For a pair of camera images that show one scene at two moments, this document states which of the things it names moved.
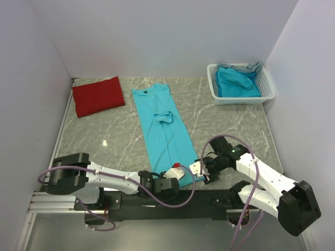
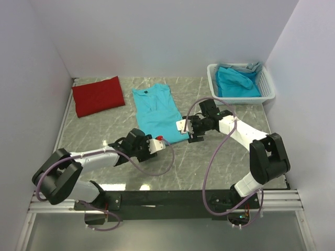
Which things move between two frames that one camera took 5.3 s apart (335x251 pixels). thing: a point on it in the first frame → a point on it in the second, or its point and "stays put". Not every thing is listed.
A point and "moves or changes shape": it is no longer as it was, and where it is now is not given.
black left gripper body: [164, 178] → [143, 152]
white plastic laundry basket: [266, 84] stays put
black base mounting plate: [124, 205] stays put
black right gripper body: [214, 166] → [200, 127]
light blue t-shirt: [167, 139] moves or changes shape
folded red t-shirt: [96, 98] stays put
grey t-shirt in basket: [256, 67] stays put
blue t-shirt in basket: [233, 83] stays put
